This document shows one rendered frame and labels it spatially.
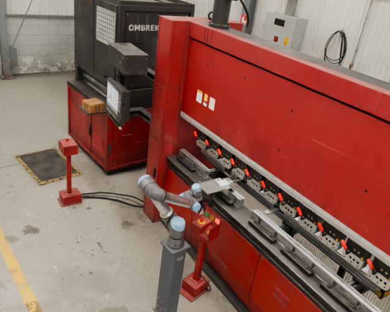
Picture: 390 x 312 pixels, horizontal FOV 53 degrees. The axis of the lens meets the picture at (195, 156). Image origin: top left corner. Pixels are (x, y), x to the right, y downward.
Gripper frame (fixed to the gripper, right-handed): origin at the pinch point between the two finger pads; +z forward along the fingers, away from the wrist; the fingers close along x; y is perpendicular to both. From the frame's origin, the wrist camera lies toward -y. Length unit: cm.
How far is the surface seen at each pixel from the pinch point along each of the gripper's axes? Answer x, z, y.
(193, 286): 9, 70, 33
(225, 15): -56, -121, -112
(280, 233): 65, -1, -21
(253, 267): 55, 31, 1
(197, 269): 6, 58, 22
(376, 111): 106, -120, -51
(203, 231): 4.9, 16.4, 6.7
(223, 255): 18, 50, -2
